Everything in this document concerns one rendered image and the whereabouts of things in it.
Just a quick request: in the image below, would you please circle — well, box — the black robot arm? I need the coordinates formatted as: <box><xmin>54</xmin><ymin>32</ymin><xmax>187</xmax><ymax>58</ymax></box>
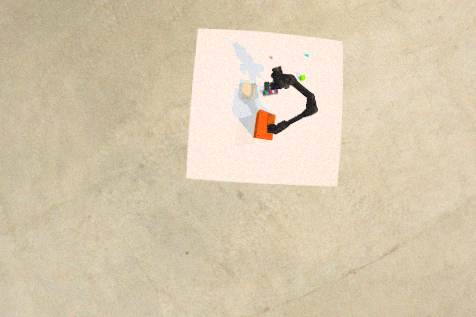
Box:
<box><xmin>267</xmin><ymin>66</ymin><xmax>318</xmax><ymax>135</ymax></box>

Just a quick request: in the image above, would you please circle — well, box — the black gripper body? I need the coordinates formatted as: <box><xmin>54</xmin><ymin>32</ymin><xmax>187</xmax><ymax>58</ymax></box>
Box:
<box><xmin>264</xmin><ymin>79</ymin><xmax>290</xmax><ymax>91</ymax></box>

